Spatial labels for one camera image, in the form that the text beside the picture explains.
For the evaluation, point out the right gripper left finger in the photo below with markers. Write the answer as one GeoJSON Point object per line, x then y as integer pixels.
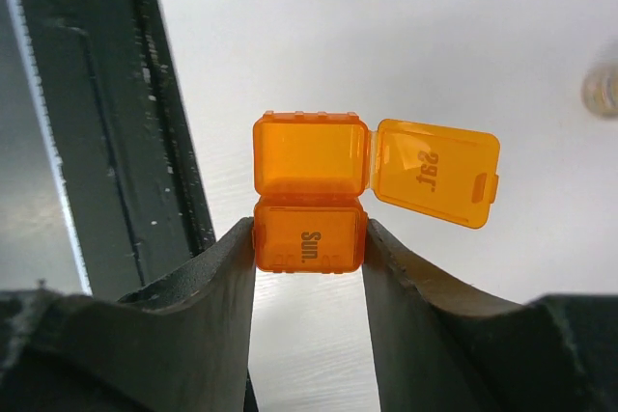
{"type": "Point", "coordinates": [180, 343]}

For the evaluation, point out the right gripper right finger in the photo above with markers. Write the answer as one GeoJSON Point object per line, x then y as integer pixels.
{"type": "Point", "coordinates": [440, 344]}

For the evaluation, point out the orange pill organizer box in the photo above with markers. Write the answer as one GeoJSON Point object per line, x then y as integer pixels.
{"type": "Point", "coordinates": [310, 170]}

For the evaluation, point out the clear pill bottle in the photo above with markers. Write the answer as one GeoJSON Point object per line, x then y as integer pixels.
{"type": "Point", "coordinates": [599, 90]}

